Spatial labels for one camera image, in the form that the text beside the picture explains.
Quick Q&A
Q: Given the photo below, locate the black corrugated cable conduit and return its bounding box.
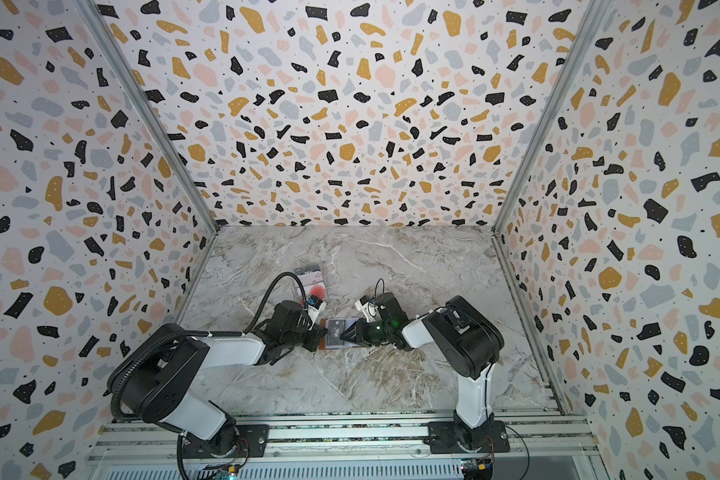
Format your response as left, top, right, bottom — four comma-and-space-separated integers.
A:
107, 272, 310, 422

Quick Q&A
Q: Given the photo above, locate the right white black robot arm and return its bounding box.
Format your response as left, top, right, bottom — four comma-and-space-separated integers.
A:
339, 292, 505, 452

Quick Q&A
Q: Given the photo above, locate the white ventilation grille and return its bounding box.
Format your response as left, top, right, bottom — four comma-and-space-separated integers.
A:
104, 460, 466, 480

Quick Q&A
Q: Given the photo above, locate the black VIP card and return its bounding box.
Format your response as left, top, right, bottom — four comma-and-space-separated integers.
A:
322, 318, 358, 350

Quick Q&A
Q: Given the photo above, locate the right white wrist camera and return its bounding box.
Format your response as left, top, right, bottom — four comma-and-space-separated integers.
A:
354, 296, 381, 322

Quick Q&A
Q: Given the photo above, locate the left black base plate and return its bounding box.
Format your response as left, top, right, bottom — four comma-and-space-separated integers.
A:
180, 424, 270, 461

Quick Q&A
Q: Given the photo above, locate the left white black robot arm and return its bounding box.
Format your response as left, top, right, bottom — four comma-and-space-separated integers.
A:
107, 295, 327, 458

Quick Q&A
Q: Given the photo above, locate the clear plastic card box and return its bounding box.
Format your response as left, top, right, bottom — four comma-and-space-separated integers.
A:
294, 264, 326, 298

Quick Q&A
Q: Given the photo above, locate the aluminium mounting rail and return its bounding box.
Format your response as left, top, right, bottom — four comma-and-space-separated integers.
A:
83, 410, 604, 464

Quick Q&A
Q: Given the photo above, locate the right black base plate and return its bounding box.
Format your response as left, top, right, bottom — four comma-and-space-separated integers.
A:
423, 420, 510, 455

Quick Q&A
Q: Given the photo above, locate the brown leather card holder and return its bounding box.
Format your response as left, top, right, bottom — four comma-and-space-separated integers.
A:
319, 317, 371, 350

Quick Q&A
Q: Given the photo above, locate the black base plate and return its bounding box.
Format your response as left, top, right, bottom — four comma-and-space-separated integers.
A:
180, 424, 270, 461
423, 420, 510, 455

